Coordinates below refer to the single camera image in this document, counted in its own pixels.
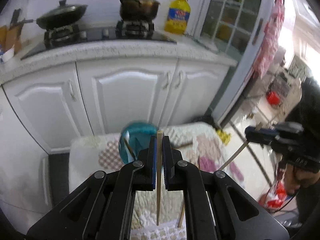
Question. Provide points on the metal cooking pot with lid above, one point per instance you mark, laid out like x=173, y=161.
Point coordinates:
x=138, y=6

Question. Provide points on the pink hanging cloth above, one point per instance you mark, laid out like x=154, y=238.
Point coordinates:
x=268, y=45

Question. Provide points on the person's right hand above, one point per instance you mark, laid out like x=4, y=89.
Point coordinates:
x=292, y=178

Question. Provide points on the wooden chopstick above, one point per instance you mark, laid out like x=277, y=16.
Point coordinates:
x=181, y=216
x=158, y=205
x=130, y=150
x=235, y=153
x=186, y=144

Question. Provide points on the white cabinet door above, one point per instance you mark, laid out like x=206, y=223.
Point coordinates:
x=45, y=110
x=120, y=92
x=200, y=87

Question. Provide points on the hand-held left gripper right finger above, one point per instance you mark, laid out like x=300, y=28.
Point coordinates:
x=165, y=165

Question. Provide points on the white floral cup teal inside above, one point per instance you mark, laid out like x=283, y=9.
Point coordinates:
x=140, y=130

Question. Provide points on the black wok with lid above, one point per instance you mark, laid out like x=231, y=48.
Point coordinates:
x=60, y=15

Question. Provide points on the quilted patchwork table cloth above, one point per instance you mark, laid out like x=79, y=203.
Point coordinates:
x=207, y=140

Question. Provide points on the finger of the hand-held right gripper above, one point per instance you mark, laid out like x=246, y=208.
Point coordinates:
x=261, y=135

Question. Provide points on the black gas stove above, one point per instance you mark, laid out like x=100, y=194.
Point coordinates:
x=100, y=33

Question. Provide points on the yellow cooking oil bottle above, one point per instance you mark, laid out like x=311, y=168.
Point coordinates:
x=176, y=17

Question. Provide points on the wooden knife block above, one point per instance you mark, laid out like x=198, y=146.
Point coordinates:
x=11, y=37

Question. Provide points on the person's black clothing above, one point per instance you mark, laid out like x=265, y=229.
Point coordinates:
x=310, y=100

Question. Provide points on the red plastic basin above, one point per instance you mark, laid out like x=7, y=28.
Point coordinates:
x=273, y=98

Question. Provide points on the small white container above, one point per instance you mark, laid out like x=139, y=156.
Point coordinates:
x=7, y=55

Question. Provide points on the white glass pane door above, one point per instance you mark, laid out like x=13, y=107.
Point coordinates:
x=252, y=55

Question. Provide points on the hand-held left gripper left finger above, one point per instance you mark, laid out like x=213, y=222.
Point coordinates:
x=154, y=165

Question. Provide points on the red plastic bag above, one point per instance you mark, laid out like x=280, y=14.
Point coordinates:
x=273, y=197

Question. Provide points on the yellow floor object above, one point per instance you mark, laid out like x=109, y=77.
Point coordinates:
x=223, y=137

